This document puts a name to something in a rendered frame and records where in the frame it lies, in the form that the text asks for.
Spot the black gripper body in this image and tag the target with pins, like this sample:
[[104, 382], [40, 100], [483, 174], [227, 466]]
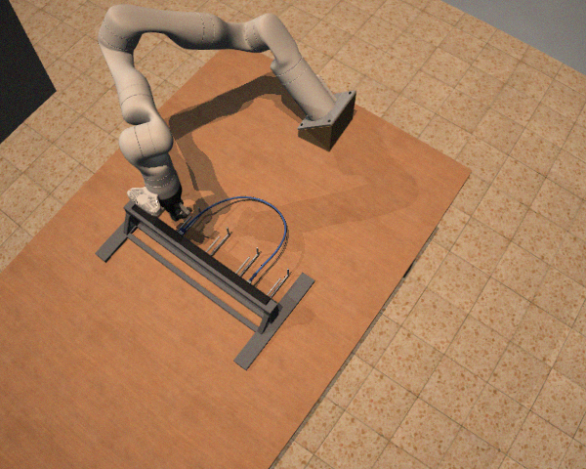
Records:
[[174, 200]]

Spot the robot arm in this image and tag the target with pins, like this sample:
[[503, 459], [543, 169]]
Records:
[[151, 138]]

